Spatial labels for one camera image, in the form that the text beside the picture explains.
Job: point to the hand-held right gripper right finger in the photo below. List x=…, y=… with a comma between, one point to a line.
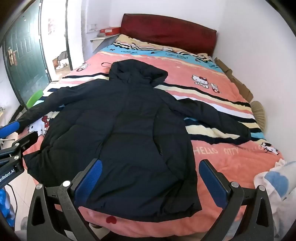
x=211, y=182

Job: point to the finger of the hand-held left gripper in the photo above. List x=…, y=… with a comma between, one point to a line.
x=10, y=128
x=26, y=139

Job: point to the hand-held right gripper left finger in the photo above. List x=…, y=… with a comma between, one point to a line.
x=91, y=179

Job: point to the black hooded puffer jacket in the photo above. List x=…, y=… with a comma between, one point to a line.
x=127, y=127

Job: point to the green plastic stool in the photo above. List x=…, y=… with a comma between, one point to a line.
x=34, y=98

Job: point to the white blue plush blanket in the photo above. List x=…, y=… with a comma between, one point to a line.
x=277, y=183

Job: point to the green panelled door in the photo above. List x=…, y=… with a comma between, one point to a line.
x=25, y=53

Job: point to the beige woven hand fan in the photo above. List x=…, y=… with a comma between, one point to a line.
x=258, y=113

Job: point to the grey cloth pile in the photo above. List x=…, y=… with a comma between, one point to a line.
x=63, y=56

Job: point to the brown cardboard pieces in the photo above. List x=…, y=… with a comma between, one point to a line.
x=238, y=81

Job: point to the striped cartoon printed blanket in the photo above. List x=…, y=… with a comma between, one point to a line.
x=208, y=69

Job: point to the white bedside shelf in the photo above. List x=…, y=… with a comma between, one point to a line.
x=101, y=40

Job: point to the small grey box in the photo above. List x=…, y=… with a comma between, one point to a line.
x=101, y=35

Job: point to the red flat box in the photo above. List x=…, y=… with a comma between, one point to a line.
x=109, y=30

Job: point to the dark red headboard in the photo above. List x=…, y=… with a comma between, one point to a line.
x=168, y=34

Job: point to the white wall switch plate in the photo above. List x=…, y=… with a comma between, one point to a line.
x=92, y=27

